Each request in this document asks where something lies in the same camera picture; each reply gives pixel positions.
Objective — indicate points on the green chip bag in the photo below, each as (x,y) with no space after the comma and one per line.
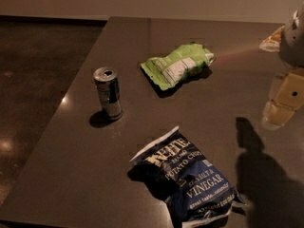
(180,64)

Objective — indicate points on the blue kettle chip bag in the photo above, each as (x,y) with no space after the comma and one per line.
(176,172)

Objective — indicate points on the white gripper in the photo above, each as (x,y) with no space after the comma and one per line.
(293,43)

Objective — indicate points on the silver redbull can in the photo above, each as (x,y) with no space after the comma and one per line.
(107,85)

